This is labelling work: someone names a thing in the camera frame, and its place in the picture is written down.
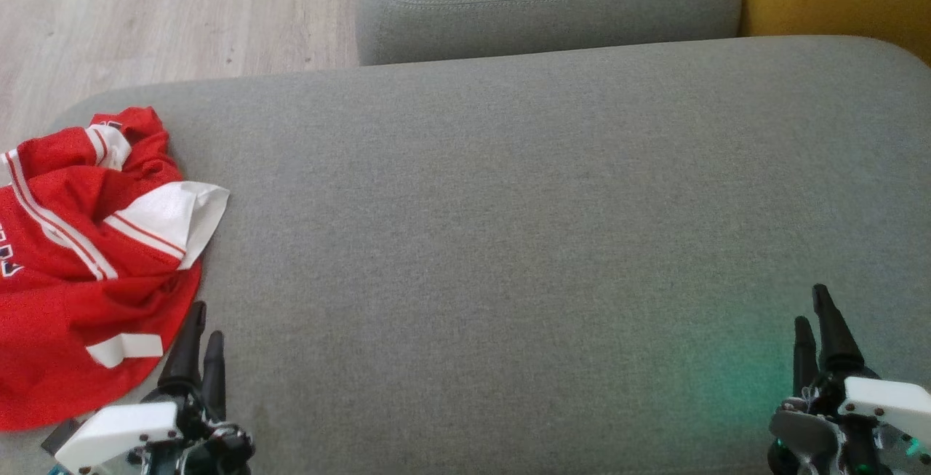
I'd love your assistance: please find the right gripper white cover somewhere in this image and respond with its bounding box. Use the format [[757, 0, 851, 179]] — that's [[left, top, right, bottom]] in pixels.
[[767, 284, 931, 475]]

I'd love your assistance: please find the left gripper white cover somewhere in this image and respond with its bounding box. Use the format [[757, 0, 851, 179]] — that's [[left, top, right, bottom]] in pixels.
[[42, 301, 255, 475]]

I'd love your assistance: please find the red basketball jersey white trim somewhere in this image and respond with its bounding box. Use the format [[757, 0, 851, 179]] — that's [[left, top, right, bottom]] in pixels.
[[0, 106, 231, 288]]

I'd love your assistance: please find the large grey sofa seat cushion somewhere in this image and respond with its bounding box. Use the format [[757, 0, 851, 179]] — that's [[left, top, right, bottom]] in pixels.
[[0, 35, 931, 475]]

